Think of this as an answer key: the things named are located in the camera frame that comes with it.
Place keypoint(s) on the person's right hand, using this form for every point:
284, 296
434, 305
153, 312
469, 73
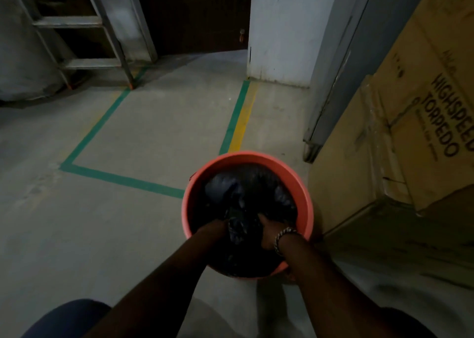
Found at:
270, 236

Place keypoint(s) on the person's left hand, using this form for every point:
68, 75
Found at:
211, 228

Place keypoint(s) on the person's left fingers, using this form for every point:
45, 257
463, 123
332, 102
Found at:
223, 226

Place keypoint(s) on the person's right fingers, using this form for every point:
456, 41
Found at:
263, 226

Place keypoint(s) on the black plastic bag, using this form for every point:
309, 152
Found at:
240, 197

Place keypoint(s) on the person's left forearm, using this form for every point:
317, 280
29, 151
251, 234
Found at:
163, 289

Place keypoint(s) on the person's right forearm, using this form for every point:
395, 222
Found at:
329, 293

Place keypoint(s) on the orange plastic bucket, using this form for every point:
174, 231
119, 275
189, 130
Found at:
303, 200

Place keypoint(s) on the taped plain cardboard box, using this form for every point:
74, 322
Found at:
351, 163

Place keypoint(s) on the flat cardboard box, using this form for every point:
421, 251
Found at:
400, 237

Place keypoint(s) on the person's right leg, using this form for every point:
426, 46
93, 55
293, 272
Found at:
411, 324

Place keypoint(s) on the person's leg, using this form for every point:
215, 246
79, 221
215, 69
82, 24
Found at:
411, 324
66, 319

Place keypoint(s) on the person's left leg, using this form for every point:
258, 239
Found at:
66, 319

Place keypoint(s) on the metal door latch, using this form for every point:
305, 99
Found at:
242, 35

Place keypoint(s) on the grey metal door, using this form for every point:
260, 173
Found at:
355, 52

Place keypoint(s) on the dark brown door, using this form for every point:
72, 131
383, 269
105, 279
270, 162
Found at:
192, 15

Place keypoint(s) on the large printed cardboard box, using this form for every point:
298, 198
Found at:
433, 89

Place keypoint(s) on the grey metal ladder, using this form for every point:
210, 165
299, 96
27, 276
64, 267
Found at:
68, 22

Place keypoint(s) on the large white sack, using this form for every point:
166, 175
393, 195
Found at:
22, 63

